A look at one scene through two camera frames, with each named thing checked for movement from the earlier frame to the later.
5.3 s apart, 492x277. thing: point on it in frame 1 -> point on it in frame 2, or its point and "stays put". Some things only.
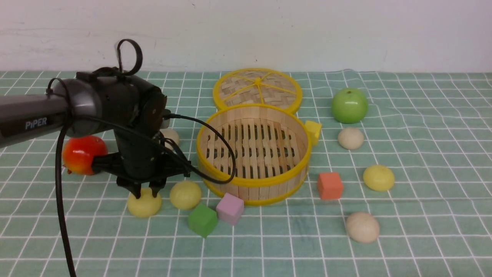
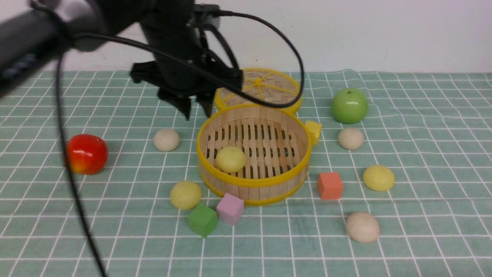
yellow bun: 147,206 -> 230,159
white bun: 363,227 stays put
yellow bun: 185,195 stays put
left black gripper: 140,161 -> 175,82
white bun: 170,134 stays put
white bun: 350,138 stays put
